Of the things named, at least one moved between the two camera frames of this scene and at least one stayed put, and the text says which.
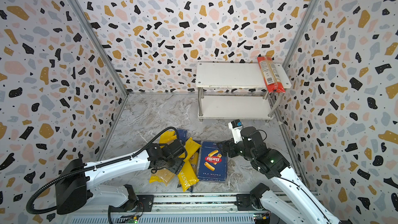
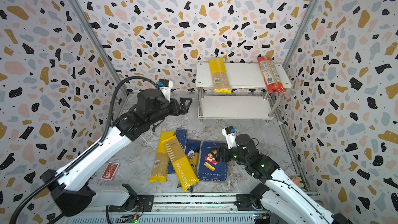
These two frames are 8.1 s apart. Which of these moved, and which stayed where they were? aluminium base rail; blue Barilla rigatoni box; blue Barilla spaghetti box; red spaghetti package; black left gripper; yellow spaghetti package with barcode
Moved: black left gripper; yellow spaghetti package with barcode
Stayed: blue Barilla rigatoni box; aluminium base rail; blue Barilla spaghetti box; red spaghetti package
